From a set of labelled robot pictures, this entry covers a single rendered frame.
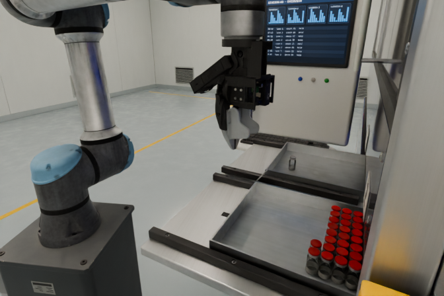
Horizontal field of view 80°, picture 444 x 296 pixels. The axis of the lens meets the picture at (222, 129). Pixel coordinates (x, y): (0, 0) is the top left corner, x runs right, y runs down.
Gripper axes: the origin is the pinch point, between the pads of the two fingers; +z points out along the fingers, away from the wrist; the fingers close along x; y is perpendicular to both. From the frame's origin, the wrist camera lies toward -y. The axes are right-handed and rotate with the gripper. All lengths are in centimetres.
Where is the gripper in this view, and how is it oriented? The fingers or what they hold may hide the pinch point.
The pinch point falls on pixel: (230, 142)
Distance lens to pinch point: 54.6
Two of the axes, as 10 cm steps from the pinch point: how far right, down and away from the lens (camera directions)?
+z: 0.0, 9.5, 3.2
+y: 8.0, 1.9, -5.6
